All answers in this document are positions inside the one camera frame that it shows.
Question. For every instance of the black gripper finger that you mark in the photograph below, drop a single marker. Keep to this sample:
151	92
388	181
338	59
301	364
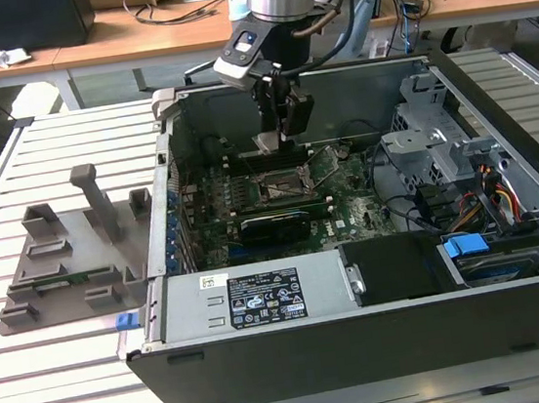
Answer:
269	108
300	114

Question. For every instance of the silver CPU with green edge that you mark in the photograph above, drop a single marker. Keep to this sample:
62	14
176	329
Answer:
265	143

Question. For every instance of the CPU socket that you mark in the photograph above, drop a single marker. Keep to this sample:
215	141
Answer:
280	185

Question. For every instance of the round coin cell battery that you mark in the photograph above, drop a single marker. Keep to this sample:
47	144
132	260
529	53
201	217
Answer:
342	152

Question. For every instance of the black RAM stick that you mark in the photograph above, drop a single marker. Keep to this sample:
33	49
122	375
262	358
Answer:
280	205

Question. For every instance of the green motherboard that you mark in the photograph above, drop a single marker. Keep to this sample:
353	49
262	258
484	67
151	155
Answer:
349	211

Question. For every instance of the silver metal drive cage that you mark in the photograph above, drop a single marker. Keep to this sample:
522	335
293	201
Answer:
415	144

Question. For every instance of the black graphics card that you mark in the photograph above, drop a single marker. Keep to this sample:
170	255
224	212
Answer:
273	230

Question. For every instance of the wooden desk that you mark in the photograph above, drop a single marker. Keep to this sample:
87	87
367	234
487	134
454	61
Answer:
132	46

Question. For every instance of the silver metal latch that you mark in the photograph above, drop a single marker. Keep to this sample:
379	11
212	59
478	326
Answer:
356	279

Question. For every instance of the black plastic shroud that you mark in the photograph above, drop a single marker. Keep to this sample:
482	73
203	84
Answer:
395	264

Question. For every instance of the hard disk in blue carrier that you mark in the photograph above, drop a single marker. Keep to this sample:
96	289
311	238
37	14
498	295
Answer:
464	246

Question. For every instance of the grey power supply unit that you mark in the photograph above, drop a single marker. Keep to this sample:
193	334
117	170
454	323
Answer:
189	309

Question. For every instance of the grey parts rack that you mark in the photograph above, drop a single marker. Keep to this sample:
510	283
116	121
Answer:
88	243

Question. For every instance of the black open PC case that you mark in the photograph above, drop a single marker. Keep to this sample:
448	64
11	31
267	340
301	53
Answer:
366	347

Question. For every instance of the green RAM stick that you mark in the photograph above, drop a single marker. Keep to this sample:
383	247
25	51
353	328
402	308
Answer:
77	278

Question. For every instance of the blue plastic clip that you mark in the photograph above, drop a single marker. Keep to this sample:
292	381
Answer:
126	322

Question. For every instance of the crumpled white paper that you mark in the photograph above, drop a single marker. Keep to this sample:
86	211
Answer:
3	57

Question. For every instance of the large black box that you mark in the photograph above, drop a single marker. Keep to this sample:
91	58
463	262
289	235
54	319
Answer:
6	22

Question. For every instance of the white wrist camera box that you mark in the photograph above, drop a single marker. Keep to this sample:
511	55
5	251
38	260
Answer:
238	70

